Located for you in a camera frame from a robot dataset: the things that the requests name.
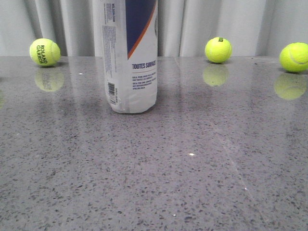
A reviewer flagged grey pleated curtain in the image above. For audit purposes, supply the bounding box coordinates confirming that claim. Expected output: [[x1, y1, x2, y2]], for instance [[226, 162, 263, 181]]
[[0, 0, 308, 57]]

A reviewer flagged white blue tennis ball can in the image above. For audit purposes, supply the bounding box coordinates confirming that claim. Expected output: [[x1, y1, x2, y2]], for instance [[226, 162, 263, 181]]
[[99, 0, 158, 114]]

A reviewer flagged Wilson tennis ball at back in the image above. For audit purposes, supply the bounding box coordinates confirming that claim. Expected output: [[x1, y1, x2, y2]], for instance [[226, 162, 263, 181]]
[[205, 37, 232, 63]]

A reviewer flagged Roland Garros tennis ball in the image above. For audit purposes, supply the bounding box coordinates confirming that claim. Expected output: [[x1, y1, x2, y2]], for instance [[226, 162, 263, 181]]
[[29, 38, 61, 67]]

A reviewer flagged plain tennis ball far right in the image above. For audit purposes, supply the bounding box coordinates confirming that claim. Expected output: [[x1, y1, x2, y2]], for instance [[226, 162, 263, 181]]
[[279, 42, 308, 73]]

